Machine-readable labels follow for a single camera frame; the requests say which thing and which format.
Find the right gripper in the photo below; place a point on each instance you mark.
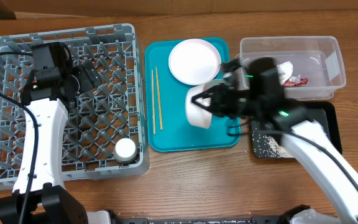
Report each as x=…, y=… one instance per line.
x=221, y=100

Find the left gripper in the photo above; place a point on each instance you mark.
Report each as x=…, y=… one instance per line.
x=88, y=83

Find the pink bowl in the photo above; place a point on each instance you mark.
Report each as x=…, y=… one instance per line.
x=195, y=115

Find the large pink plate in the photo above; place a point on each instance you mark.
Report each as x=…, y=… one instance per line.
x=194, y=61

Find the white napkin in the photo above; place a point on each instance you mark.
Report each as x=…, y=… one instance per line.
x=285, y=71

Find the white rice pile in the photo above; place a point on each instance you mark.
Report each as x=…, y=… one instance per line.
x=266, y=147

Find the red snack wrapper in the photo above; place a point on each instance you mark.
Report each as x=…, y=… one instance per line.
x=295, y=82

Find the grey bowl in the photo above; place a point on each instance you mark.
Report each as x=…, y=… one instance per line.
x=213, y=83

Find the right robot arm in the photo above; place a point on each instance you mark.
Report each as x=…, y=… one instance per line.
x=266, y=103

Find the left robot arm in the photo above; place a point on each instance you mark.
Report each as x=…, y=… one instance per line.
x=39, y=195

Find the clear plastic waste bin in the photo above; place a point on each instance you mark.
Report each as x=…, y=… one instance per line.
x=317, y=58

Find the grey plastic dish rack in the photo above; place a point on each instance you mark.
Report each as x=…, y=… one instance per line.
x=97, y=119

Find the teal plastic serving tray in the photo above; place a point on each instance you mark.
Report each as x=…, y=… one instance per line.
x=177, y=134

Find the black rectangular tray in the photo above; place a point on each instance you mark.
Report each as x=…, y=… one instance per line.
x=322, y=112

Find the white upturned cup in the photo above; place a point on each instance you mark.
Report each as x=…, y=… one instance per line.
x=125, y=151

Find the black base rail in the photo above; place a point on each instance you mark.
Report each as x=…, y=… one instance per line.
x=107, y=216

